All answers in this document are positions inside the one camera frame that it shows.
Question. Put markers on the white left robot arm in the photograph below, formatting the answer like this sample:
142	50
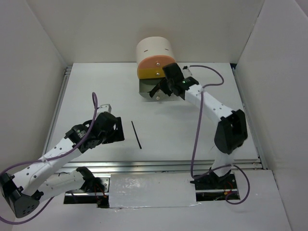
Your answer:
26	189

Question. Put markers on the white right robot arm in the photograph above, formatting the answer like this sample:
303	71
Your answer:
230	125

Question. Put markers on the thin black makeup brush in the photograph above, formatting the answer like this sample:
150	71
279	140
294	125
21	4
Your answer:
136	135

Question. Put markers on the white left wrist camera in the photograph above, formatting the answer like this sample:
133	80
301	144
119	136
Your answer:
105	108

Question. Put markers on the cream round drawer organizer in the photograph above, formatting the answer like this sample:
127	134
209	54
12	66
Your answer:
153	46

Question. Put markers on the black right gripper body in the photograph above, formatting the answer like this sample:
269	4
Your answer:
169	84

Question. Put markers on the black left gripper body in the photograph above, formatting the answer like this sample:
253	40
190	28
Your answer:
114	135

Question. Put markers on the white foam board cover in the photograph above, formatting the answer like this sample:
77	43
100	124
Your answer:
151	190

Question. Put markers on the grey bottom drawer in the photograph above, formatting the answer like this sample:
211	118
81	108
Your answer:
146	85

